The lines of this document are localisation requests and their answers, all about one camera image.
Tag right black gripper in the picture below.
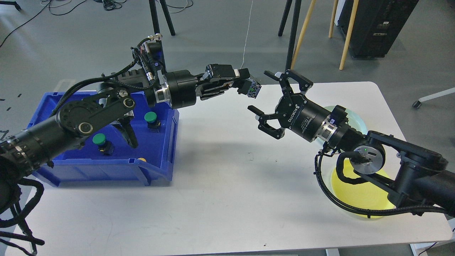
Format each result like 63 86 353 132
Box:
247 69 331 143

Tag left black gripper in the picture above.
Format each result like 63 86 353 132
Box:
155 64 255 109

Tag green button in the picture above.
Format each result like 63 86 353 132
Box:
92 133 114 156
144 111 161 133

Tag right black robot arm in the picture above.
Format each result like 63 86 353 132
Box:
248 70 455 218

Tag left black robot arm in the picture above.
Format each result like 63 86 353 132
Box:
1 33 261 256

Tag pale green plate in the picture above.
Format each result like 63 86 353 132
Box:
317 105 368 147

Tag yellow plate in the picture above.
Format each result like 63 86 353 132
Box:
330 169 395 210

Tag black tripod right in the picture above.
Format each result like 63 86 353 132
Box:
278 0 302 70

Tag black tripod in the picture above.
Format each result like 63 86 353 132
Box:
278 0 302 70
149 0 176 71

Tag black tripod left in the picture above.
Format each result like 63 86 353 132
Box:
149 0 176 71

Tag black equipment cabinet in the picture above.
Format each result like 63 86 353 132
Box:
349 0 418 59

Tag white chair base leg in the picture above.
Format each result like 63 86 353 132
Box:
412 87 455 109

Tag blue plastic bin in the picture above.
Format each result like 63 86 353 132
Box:
33 92 179 187

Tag white cable with plug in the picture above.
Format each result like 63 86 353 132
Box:
240 0 254 71

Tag black floor cables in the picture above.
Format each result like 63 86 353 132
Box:
0 0 194 48

